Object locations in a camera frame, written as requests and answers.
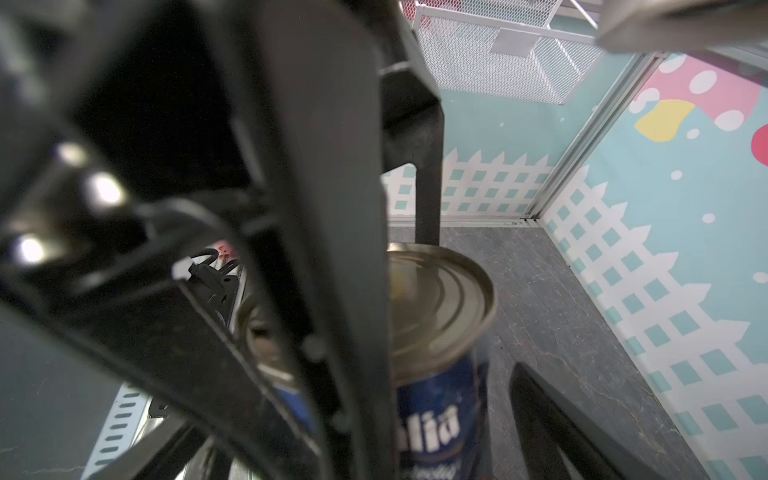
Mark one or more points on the white slotted cable duct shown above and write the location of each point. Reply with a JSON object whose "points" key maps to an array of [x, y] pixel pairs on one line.
{"points": [[122, 424]]}

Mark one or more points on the white wire mesh basket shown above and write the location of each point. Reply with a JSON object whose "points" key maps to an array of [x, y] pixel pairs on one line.
{"points": [[506, 49]]}

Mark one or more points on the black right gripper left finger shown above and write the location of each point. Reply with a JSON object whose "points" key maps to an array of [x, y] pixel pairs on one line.
{"points": [[174, 448]]}

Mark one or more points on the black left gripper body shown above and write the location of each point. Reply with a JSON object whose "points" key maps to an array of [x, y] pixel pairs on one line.
{"points": [[117, 156]]}

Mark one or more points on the dark blue red label can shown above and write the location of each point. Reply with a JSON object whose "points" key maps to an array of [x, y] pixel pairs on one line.
{"points": [[441, 360]]}

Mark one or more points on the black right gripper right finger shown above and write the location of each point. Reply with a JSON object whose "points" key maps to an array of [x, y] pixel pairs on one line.
{"points": [[553, 432]]}

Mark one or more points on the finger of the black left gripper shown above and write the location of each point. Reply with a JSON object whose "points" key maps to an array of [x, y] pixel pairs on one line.
{"points": [[303, 79], [413, 117]]}

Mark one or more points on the grey metal cabinet counter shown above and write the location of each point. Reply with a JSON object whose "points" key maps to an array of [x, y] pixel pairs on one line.
{"points": [[53, 404]]}

